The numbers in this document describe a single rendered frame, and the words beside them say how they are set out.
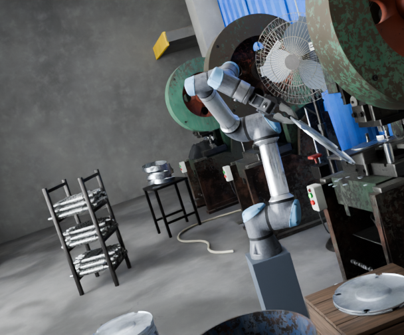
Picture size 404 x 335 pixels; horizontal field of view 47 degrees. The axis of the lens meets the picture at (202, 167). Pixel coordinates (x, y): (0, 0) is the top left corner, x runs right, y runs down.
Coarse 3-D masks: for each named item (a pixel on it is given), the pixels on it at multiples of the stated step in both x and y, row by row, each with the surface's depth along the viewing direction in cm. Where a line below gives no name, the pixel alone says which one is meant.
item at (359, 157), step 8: (360, 144) 226; (368, 144) 220; (376, 144) 216; (352, 152) 215; (360, 152) 213; (368, 152) 217; (376, 152) 218; (360, 160) 219; (368, 160) 217; (376, 160) 218; (360, 168) 221; (368, 168) 217
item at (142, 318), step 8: (144, 312) 218; (112, 320) 220; (120, 320) 217; (128, 320) 214; (136, 320) 212; (144, 320) 209; (104, 328) 214; (112, 328) 210; (120, 328) 207; (128, 328) 204; (136, 328) 203; (144, 328) 201
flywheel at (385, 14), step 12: (372, 0) 177; (384, 0) 176; (396, 0) 177; (384, 12) 178; (396, 12) 177; (384, 24) 176; (396, 24) 178; (384, 36) 177; (396, 36) 178; (396, 48) 178
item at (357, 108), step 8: (352, 96) 223; (352, 104) 225; (360, 104) 221; (368, 104) 215; (360, 112) 216; (368, 112) 216; (376, 112) 214; (384, 112) 215; (392, 112) 216; (360, 120) 220; (368, 120) 216
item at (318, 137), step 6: (294, 120) 165; (300, 120) 181; (300, 126) 161; (306, 126) 181; (306, 132) 159; (312, 132) 167; (318, 132) 184; (318, 138) 165; (324, 138) 184; (324, 144) 157; (330, 144) 169; (330, 150) 157; (336, 150) 170; (342, 156) 158; (348, 156) 177; (354, 162) 170
